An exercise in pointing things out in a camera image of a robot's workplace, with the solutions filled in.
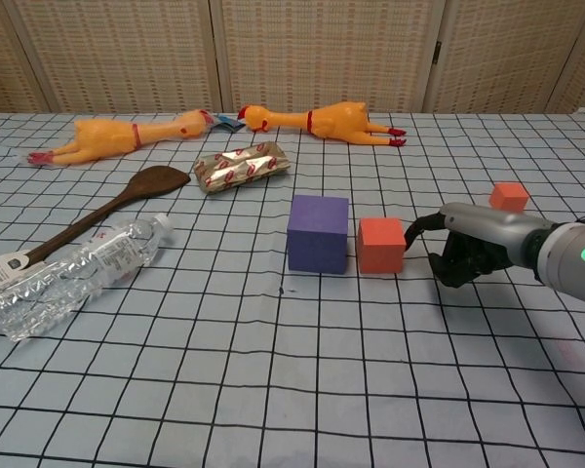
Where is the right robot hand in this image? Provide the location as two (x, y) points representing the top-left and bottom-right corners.
(403, 202), (557, 289)

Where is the small orange foam cube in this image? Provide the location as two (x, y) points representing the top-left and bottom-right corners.
(488, 181), (527, 213)

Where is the large orange foam cube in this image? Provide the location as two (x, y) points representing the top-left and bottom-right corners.
(356, 216), (406, 274)

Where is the large purple foam cube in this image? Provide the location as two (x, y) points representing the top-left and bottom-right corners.
(287, 194), (350, 275)

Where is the yellow rubber chicken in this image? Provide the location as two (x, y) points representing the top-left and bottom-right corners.
(237, 100), (409, 148)

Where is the woven folding screen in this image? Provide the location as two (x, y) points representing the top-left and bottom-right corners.
(0, 0), (585, 116)

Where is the blue checkered tablecloth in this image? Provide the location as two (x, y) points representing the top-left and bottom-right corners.
(0, 112), (585, 468)

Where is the gold foil snack packet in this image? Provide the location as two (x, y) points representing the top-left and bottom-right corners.
(192, 140), (291, 196)

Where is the blue packaging header card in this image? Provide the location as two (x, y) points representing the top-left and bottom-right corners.
(209, 114), (246, 133)

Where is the dark wooden spatula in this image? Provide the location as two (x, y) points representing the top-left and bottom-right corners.
(21, 165), (192, 267)

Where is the clear plastic water bottle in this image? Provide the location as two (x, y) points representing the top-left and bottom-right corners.
(0, 213), (175, 341)

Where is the rubber chicken in clear bag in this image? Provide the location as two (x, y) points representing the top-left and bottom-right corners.
(27, 109), (211, 170)

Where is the white paper spatula label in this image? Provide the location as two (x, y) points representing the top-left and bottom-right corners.
(0, 251), (48, 296)

